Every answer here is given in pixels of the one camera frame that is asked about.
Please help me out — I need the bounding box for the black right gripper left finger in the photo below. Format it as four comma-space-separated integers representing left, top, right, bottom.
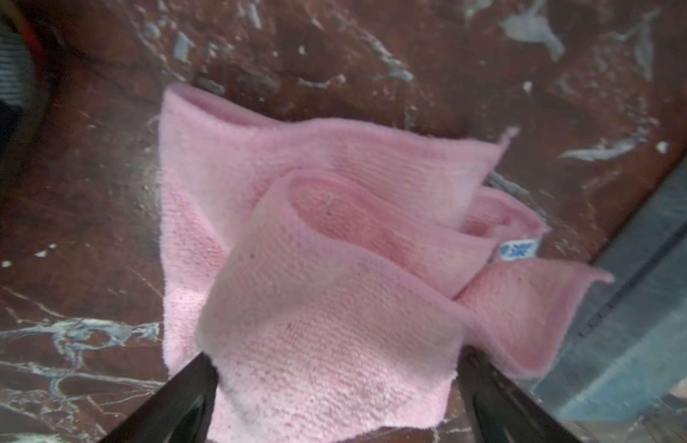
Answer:
101, 353, 219, 443

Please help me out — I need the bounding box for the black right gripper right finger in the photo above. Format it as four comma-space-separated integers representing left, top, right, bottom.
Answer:
457, 346, 580, 443

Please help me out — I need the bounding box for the pink microfibre cloth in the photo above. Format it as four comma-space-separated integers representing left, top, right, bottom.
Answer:
159, 84, 612, 442

